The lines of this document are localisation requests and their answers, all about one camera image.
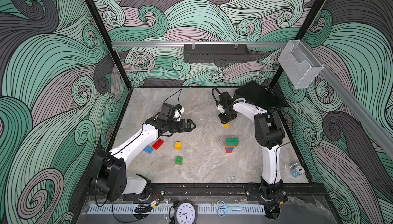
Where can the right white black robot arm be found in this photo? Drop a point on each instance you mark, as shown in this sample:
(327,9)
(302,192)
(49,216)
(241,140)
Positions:
(269,133)

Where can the clear plastic wall holder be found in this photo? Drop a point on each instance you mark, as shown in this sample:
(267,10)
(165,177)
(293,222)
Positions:
(300,63)

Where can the red long lego brick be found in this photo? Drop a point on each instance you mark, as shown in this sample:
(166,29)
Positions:
(158,144)

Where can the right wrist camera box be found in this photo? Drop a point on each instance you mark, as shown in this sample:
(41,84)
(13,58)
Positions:
(220,108)

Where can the white analog clock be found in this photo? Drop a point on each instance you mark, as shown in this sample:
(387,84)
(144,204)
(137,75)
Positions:
(186,212)

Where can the green long lego brick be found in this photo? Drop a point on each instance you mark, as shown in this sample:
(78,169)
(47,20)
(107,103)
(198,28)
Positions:
(232,142)

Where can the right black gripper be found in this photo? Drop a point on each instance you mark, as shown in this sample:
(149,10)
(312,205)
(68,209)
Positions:
(223,120)

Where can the aluminium back rail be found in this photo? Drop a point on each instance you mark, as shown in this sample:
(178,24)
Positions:
(179,44)

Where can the green square lego brick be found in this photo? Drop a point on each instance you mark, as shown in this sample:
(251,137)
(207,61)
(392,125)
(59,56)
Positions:
(179,160)

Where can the light blue scissors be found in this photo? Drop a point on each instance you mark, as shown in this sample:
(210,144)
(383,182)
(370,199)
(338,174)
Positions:
(223,208)

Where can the aluminium rail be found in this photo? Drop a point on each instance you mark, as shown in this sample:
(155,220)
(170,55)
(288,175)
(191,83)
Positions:
(353,86)
(179,44)

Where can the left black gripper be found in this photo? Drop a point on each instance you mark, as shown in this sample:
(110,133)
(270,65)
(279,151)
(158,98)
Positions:
(181,129)

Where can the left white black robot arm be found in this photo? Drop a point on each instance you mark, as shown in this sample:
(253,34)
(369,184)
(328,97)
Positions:
(108,175)

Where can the white slotted cable duct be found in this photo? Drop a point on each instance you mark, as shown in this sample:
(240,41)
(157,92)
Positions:
(164,209)

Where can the yellow square lego brick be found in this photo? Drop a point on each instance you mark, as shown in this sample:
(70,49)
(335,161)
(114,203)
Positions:
(178,145)

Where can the black briefcase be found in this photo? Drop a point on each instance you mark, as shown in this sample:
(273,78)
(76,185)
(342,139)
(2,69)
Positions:
(253,99)

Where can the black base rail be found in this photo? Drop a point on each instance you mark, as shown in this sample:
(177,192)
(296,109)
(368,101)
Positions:
(250,191)

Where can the light blue lego brick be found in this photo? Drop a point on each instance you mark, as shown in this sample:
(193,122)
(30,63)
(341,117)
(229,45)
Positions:
(148,149)

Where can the aluminium right rail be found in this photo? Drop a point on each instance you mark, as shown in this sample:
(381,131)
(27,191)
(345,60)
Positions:
(353,86)

